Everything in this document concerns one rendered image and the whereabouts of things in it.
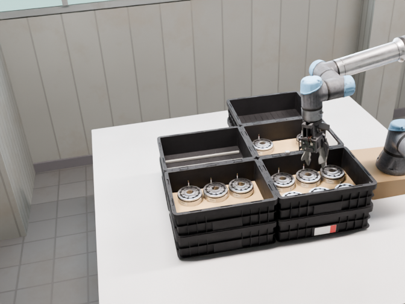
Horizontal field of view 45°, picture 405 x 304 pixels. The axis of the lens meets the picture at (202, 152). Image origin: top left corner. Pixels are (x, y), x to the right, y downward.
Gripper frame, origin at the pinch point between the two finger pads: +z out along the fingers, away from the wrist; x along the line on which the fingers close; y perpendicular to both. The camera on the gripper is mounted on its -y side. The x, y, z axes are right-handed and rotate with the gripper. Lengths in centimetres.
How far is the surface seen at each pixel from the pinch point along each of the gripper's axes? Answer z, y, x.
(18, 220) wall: 67, 27, -189
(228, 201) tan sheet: 14.0, 19.5, -29.8
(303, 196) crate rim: 7.8, 12.9, 0.3
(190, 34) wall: -11, -120, -148
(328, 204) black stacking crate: 14.5, 5.1, 6.8
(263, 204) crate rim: 7.1, 24.1, -10.8
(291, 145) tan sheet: 14.1, -33.9, -27.4
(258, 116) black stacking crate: 11, -53, -56
